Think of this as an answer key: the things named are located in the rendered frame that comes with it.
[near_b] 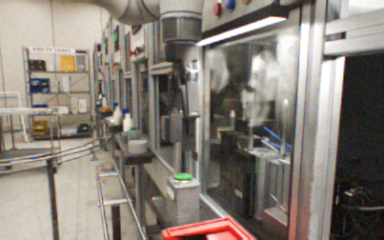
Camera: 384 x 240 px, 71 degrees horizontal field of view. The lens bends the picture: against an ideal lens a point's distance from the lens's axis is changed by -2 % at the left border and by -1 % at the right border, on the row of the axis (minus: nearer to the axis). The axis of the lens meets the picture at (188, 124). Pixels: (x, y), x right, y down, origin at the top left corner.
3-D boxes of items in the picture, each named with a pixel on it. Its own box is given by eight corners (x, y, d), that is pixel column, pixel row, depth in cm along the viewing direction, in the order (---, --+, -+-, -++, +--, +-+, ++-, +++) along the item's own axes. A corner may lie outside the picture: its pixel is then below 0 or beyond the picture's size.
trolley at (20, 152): (-12, 179, 353) (-20, 109, 338) (4, 168, 403) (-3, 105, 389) (57, 174, 374) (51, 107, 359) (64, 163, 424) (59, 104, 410)
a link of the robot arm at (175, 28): (192, 22, 64) (192, 48, 65) (155, 19, 61) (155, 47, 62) (209, 13, 56) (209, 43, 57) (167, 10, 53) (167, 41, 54)
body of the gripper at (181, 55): (205, 42, 57) (205, 87, 59) (190, 47, 65) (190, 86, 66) (171, 40, 54) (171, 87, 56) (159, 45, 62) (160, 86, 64)
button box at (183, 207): (166, 219, 69) (165, 174, 67) (194, 213, 71) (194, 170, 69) (175, 235, 61) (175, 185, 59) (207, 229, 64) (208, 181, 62)
